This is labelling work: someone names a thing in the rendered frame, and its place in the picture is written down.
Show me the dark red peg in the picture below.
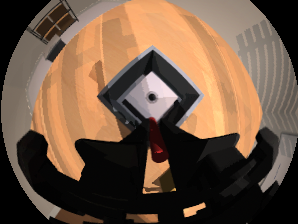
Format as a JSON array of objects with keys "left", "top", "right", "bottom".
[{"left": 149, "top": 117, "right": 169, "bottom": 163}]

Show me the white square plate with hole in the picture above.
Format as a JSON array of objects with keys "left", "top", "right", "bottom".
[{"left": 125, "top": 72, "right": 177, "bottom": 120}]

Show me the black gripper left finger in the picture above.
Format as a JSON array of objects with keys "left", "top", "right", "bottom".
[{"left": 74, "top": 119, "right": 150, "bottom": 193}]

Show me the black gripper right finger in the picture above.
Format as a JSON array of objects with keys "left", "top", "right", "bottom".
[{"left": 160, "top": 117, "right": 241, "bottom": 190}]

